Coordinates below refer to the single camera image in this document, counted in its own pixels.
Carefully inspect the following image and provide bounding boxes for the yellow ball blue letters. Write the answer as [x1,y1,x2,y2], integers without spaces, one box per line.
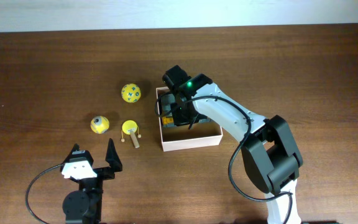
[121,83,141,103]

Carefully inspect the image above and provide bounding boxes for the white cardboard box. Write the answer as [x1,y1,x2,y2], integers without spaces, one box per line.
[155,86,224,152]

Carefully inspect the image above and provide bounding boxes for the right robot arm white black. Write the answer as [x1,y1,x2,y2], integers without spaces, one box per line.
[158,65,303,223]

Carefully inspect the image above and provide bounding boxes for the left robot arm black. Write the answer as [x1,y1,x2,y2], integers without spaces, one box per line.
[60,139,122,224]

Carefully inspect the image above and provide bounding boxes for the yellow grey dump truck toy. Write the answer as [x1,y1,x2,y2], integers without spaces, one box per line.
[160,93,177,128]

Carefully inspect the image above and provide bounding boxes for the yellow wooden pellet drum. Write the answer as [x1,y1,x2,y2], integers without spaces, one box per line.
[121,119,142,149]

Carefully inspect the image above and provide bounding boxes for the yellow ball with eye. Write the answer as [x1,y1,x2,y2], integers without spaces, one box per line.
[90,116,109,134]

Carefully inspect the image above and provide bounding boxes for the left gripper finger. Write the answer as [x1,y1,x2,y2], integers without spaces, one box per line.
[105,138,122,172]
[61,143,86,170]

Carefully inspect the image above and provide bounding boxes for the yellow grey mixer truck toy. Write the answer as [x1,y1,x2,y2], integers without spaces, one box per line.
[195,114,211,123]

